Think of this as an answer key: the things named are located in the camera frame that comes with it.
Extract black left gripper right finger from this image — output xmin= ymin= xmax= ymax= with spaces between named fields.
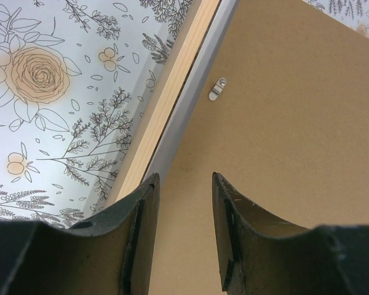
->
xmin=212 ymin=173 xmax=369 ymax=294

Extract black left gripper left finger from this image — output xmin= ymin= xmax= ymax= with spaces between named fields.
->
xmin=0 ymin=173 xmax=160 ymax=294

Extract brown cardboard backing board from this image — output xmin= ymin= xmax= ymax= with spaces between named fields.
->
xmin=149 ymin=1 xmax=369 ymax=294

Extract light wooden picture frame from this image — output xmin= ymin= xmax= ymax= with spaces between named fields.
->
xmin=105 ymin=0 xmax=220 ymax=208

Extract floral patterned table mat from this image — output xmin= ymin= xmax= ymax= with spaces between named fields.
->
xmin=0 ymin=1 xmax=197 ymax=228

